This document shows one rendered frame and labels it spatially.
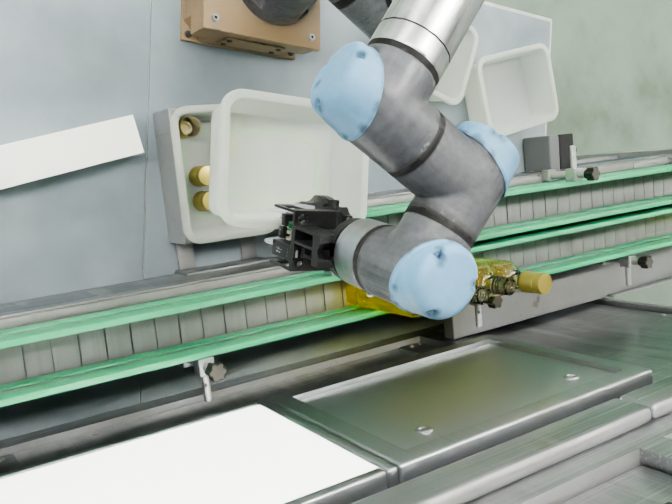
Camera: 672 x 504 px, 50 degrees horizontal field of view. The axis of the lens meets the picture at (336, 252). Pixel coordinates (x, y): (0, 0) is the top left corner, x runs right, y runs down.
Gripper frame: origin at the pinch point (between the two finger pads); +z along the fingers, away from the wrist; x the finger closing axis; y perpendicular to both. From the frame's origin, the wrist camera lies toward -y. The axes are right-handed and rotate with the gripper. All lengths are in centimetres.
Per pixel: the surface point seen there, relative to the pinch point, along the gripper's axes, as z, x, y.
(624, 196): 24, -3, -101
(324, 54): 40, -26, -26
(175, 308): 12.1, 14.8, 11.0
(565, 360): -10, 21, -46
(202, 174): 30.0, -2.9, 1.2
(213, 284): 21.0, 13.8, 1.7
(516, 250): 22, 9, -66
